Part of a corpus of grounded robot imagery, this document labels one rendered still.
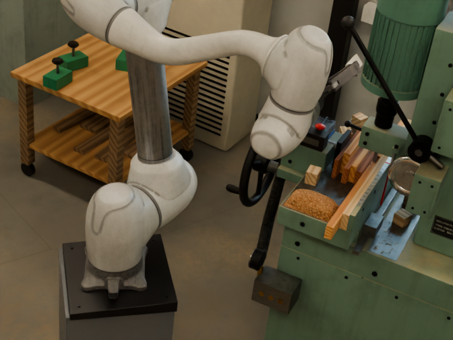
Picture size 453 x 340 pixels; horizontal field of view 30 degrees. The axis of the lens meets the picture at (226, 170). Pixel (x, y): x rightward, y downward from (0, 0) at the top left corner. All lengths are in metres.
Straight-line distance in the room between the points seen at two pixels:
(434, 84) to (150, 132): 0.76
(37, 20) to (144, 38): 2.34
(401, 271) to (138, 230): 0.73
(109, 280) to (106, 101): 1.24
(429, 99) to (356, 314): 0.67
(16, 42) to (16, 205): 0.93
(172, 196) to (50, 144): 1.51
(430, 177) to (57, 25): 2.62
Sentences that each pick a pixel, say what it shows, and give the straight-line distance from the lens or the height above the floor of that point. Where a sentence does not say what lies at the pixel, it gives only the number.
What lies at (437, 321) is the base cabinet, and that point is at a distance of 2.44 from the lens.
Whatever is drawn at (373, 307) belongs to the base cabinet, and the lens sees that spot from 2.48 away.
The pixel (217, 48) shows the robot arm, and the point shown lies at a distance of 1.85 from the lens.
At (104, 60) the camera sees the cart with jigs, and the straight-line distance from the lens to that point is 3.77.
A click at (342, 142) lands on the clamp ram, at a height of 0.99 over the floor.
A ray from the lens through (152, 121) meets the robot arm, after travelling 2.30.
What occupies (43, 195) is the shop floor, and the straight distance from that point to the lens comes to 3.81.
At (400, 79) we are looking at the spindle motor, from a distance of 2.26.
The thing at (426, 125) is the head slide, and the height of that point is 1.15.
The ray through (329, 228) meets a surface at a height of 0.94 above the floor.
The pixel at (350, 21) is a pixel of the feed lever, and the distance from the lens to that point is 2.16.
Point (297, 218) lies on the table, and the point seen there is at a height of 0.88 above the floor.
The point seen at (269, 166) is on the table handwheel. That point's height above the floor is 0.82.
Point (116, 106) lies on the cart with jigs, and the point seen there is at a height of 0.53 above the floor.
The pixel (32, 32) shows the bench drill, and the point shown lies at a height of 0.41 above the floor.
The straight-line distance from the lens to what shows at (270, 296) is 2.49.
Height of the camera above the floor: 2.24
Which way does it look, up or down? 34 degrees down
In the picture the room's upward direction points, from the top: 7 degrees clockwise
